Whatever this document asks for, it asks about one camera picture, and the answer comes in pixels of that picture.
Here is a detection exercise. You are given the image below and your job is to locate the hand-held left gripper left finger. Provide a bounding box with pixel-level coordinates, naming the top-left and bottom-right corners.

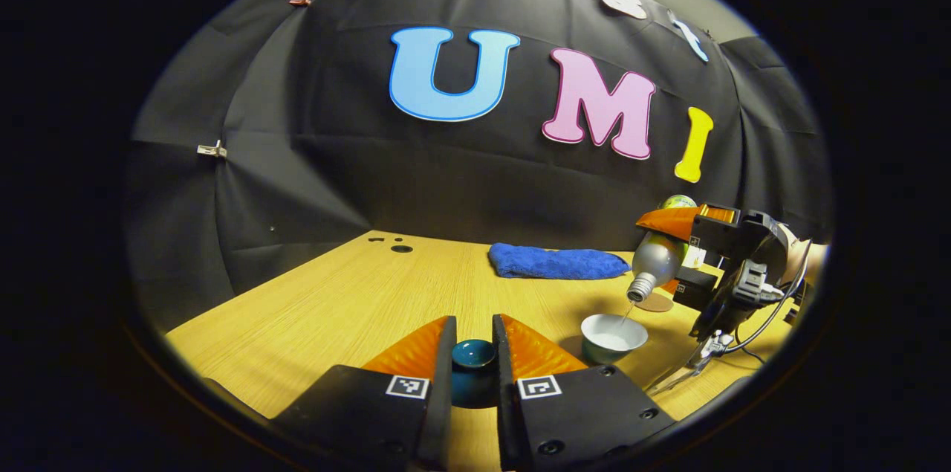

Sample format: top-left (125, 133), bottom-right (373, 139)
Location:
top-left (271, 316), bottom-right (458, 471)

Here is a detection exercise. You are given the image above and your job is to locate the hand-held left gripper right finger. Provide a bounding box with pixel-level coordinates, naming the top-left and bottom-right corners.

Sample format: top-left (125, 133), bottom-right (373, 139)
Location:
top-left (492, 314), bottom-right (677, 471)

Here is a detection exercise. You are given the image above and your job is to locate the teal teacup lid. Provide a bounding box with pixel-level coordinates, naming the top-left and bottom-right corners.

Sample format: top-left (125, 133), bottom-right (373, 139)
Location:
top-left (451, 339), bottom-right (499, 409)

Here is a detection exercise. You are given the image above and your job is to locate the silver green water bottle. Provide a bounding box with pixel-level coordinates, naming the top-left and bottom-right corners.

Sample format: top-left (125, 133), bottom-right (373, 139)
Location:
top-left (626, 194), bottom-right (699, 303)

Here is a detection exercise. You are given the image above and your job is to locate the white and teal teacup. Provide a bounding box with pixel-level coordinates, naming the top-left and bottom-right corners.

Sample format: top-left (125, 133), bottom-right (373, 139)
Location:
top-left (580, 314), bottom-right (649, 365)

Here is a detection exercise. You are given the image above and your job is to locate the blue towel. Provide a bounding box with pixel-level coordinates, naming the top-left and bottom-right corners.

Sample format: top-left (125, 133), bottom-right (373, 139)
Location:
top-left (488, 242), bottom-right (631, 281)

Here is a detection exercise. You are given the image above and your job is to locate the black backdrop cloth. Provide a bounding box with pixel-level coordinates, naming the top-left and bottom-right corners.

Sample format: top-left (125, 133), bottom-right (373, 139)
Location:
top-left (126, 0), bottom-right (833, 332)

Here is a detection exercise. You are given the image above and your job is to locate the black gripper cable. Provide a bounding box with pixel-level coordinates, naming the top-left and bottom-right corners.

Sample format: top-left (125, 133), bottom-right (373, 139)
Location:
top-left (732, 240), bottom-right (814, 365)

